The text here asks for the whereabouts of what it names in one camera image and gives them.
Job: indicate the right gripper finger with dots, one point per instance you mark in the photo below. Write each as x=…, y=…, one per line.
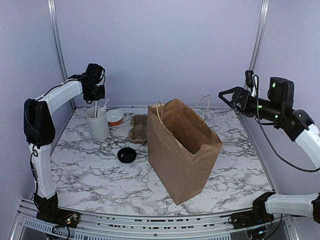
x=231, y=91
x=233, y=103

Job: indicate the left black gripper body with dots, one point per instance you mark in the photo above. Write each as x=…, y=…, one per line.
x=95, y=94

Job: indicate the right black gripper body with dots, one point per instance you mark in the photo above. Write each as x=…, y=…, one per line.
x=249, y=109

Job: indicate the cardboard cup carrier tray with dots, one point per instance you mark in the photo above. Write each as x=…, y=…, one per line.
x=138, y=133

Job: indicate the brown paper bag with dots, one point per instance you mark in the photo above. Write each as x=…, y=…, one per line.
x=182, y=148

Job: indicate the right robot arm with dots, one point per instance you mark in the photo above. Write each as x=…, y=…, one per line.
x=299, y=127

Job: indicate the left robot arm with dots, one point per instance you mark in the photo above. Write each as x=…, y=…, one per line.
x=40, y=132

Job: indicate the orange white bowl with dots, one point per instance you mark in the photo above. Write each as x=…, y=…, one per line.
x=114, y=117

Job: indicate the white utensil holder cup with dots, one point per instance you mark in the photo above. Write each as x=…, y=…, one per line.
x=98, y=126

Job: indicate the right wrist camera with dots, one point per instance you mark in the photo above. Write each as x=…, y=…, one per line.
x=252, y=82

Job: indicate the right aluminium frame post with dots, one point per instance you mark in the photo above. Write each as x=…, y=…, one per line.
x=260, y=33

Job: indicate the aluminium frame post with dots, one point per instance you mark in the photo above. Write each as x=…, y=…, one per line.
x=56, y=37
x=260, y=33

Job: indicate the left aluminium frame post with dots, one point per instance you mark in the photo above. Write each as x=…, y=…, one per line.
x=56, y=37

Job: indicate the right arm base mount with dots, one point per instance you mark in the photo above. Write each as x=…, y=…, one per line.
x=256, y=216

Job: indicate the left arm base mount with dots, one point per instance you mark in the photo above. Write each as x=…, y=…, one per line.
x=58, y=216

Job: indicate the aluminium front rail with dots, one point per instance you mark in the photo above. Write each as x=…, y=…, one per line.
x=100, y=226

